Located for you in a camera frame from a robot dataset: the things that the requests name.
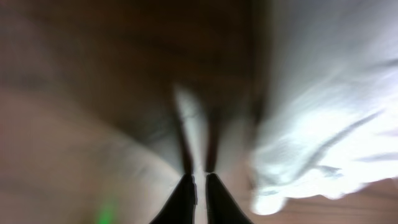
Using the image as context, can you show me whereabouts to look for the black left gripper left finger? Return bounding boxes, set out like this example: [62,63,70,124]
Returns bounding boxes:
[150,174,197,224]

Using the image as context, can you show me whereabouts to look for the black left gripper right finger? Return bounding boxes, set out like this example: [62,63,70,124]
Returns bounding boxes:
[206,173,252,224]

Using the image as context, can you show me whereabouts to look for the light grey t-shirt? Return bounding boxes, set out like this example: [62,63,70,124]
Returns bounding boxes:
[251,0,397,215]

